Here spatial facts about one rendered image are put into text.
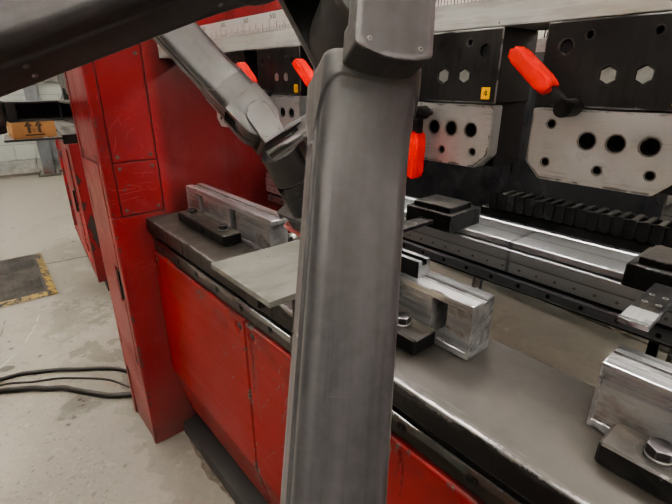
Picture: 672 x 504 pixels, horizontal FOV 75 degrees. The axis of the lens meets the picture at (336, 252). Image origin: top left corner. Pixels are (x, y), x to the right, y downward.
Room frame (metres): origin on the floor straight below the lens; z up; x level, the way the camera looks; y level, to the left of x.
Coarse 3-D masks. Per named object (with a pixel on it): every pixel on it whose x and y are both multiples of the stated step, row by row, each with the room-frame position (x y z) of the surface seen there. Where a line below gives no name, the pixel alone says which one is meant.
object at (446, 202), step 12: (408, 204) 0.95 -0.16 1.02; (420, 204) 0.93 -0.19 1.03; (432, 204) 0.91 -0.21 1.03; (444, 204) 0.90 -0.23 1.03; (456, 204) 0.90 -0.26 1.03; (468, 204) 0.92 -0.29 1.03; (408, 216) 0.94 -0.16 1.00; (420, 216) 0.92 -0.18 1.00; (432, 216) 0.89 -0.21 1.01; (444, 216) 0.87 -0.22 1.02; (456, 216) 0.87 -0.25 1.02; (468, 216) 0.90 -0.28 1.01; (408, 228) 0.84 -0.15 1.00; (444, 228) 0.87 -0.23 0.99; (456, 228) 0.87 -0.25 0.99
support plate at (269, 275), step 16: (240, 256) 0.69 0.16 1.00; (256, 256) 0.69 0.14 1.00; (272, 256) 0.69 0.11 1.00; (288, 256) 0.69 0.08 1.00; (224, 272) 0.63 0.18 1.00; (240, 272) 0.63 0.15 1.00; (256, 272) 0.63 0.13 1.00; (272, 272) 0.63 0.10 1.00; (288, 272) 0.63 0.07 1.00; (256, 288) 0.57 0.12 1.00; (272, 288) 0.57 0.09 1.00; (288, 288) 0.57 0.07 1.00; (272, 304) 0.53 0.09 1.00
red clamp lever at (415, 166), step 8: (416, 112) 0.60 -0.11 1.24; (424, 112) 0.61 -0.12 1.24; (432, 112) 0.63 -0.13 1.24; (416, 120) 0.61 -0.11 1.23; (416, 128) 0.61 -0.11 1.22; (416, 136) 0.61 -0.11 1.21; (424, 136) 0.61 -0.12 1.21; (416, 144) 0.61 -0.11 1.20; (424, 144) 0.61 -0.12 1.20; (416, 152) 0.61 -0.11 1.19; (424, 152) 0.61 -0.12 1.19; (408, 160) 0.61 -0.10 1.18; (416, 160) 0.60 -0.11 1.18; (408, 168) 0.61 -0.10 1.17; (416, 168) 0.61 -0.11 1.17; (408, 176) 0.61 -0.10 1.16; (416, 176) 0.61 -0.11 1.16
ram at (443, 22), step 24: (480, 0) 0.59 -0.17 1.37; (504, 0) 0.57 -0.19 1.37; (528, 0) 0.55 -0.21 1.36; (552, 0) 0.53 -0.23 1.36; (576, 0) 0.51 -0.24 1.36; (600, 0) 0.49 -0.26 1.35; (624, 0) 0.47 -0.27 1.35; (648, 0) 0.46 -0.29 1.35; (456, 24) 0.62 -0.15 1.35; (480, 24) 0.59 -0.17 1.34; (504, 24) 0.57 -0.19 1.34; (528, 24) 0.55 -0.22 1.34; (240, 48) 1.03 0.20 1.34
